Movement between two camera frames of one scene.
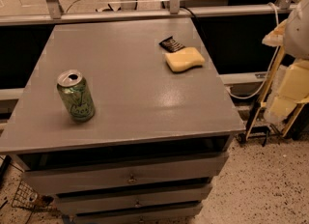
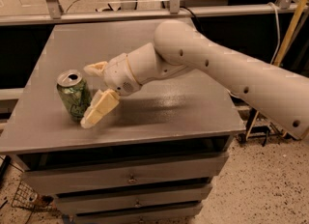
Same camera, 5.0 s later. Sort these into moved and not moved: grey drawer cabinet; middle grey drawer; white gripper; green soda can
Moved: white gripper
Not moved: green soda can; grey drawer cabinet; middle grey drawer
